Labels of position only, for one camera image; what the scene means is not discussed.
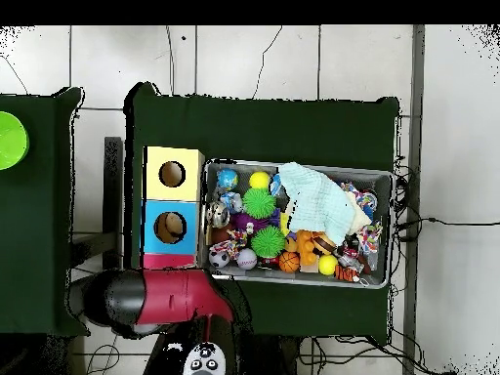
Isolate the yellow ball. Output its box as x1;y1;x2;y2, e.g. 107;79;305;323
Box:
248;170;271;190
317;254;340;276

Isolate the lime green bowl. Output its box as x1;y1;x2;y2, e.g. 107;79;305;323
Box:
0;110;31;171

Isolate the crushed silver can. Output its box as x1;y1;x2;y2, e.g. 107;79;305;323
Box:
205;200;231;229

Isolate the small orange basketball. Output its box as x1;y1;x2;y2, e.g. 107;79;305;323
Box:
278;251;301;273

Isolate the wooden three-hole box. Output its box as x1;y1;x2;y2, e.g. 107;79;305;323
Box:
140;146;205;271

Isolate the green spiky ball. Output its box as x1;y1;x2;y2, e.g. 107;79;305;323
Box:
241;187;277;220
250;225;287;259

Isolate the black flat panel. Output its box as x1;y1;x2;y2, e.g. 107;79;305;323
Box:
103;136;124;271

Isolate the shallow mesh bin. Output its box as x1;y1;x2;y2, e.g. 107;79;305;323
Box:
197;157;394;290

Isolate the blue globe ball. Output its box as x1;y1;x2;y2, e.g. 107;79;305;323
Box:
216;168;239;191

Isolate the black power cable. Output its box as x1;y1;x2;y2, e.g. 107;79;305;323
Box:
394;217;500;228

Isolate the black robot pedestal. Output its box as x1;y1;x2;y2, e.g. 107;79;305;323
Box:
237;335;302;375

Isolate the cream cloth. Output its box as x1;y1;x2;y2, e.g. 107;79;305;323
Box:
346;190;372;236

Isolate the mint waffle cloth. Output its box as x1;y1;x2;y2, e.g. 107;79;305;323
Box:
277;161;355;246

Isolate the dark green side tablecloth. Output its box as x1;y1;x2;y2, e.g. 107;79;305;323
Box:
0;86;91;339

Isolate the tiger plush toy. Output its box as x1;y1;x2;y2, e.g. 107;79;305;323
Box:
334;265;360;283

